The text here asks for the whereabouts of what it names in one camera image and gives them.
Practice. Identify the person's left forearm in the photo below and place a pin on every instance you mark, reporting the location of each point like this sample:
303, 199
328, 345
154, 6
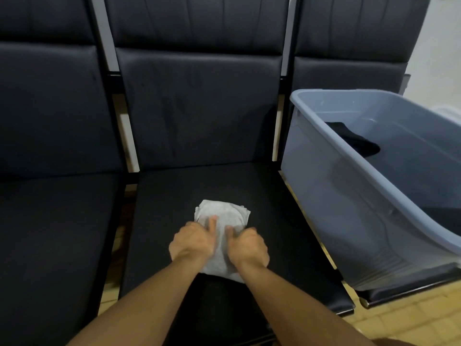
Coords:
144, 306

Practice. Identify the person's left hand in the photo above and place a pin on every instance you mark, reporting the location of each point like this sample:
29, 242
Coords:
192, 241

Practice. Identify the person's right hand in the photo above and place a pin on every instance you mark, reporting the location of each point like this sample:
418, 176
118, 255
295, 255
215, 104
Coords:
248, 250

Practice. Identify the grey tank top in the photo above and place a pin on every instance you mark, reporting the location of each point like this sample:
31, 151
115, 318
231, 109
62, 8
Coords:
223, 212

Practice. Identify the black garment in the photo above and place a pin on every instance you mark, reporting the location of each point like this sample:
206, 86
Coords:
356, 140

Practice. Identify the white bin lid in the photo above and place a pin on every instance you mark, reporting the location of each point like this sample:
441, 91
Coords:
448, 113

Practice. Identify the blue-grey plastic bin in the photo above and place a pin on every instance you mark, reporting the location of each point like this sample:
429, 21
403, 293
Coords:
324, 205

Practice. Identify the black leather bench chair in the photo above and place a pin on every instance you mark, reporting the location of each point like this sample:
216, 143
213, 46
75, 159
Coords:
356, 28
201, 104
54, 104

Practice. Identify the gray metal bench armrest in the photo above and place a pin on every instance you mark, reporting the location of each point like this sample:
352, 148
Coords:
405, 84

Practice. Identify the person's right forearm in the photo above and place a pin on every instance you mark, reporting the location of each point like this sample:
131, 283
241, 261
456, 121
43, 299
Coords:
299, 313

